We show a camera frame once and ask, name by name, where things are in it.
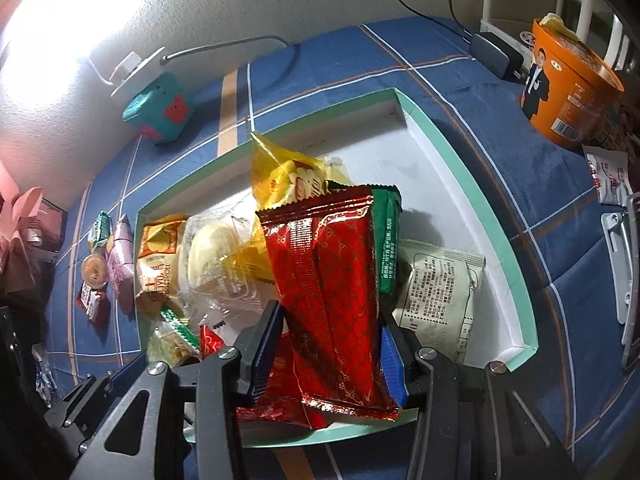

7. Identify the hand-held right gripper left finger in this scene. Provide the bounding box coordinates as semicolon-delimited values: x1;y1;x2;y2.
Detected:
70;300;287;480

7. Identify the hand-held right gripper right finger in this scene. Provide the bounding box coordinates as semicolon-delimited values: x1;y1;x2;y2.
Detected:
379;310;573;480

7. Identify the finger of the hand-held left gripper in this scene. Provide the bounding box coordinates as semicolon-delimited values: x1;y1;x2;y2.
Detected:
109;365;150;392

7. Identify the small red snack packet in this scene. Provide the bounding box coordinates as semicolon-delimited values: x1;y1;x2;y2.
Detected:
200;325;326;429

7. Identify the white snack packet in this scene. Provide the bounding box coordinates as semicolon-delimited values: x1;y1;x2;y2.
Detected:
392;239;487;366

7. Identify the red gold-patterned snack packet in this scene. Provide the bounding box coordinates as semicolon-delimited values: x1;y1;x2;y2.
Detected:
255;185;401;421

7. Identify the orange-yellow snack packet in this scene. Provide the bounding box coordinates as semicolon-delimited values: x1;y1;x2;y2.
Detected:
135;214;191;318

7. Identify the yellow bread packet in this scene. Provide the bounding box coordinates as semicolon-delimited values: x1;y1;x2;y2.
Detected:
235;131;351;286

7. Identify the teal-rimmed white box tray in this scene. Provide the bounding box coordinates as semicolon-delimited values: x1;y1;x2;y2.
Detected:
134;87;538;448

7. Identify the crumpled clear plastic wrapper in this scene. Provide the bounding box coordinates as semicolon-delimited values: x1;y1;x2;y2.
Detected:
32;342;58;408

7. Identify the green-edged cracker packet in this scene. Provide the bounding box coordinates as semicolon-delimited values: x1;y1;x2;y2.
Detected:
147;307;201;368

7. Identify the dark red-brown snack packet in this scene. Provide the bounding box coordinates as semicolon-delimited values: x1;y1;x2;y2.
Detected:
75;282;111;323

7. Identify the clear jelly cup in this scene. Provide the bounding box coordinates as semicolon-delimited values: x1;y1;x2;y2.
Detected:
80;253;110;291

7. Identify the clear-wrapped pale bun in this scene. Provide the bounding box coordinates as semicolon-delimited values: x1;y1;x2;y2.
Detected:
177;205;286;331

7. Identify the purple-pink snack packet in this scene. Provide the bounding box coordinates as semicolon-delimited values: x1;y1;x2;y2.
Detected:
106;214;136;313

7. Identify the green snack packet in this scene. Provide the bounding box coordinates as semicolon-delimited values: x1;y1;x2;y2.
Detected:
372;186;403;296

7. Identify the small green-white packet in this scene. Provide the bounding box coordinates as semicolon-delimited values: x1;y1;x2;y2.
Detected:
87;210;113;253

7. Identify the mauve gift box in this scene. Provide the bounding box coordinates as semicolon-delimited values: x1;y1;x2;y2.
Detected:
27;197;68;263

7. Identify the pink ribbon flower bouquet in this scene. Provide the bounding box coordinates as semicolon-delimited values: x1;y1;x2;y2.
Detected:
0;160;46;301

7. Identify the blue plaid bedsheet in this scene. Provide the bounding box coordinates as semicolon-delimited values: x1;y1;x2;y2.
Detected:
35;15;640;480

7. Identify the silver metal clamp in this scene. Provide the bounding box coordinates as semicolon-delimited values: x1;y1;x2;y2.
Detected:
600;192;640;371

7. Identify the teal box with pink print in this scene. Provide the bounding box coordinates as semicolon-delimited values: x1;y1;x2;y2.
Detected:
122;72;197;145

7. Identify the white packet with red print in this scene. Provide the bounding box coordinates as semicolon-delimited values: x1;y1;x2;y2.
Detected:
582;144;633;206

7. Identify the orange instant noodle cup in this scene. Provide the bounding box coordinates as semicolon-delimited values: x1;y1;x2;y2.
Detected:
520;12;626;150

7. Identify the grey power adapter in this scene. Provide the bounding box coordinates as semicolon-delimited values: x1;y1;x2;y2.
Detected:
467;31;526;81

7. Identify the white wall socket plug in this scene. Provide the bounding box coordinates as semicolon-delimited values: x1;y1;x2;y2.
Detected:
82;35;301;106

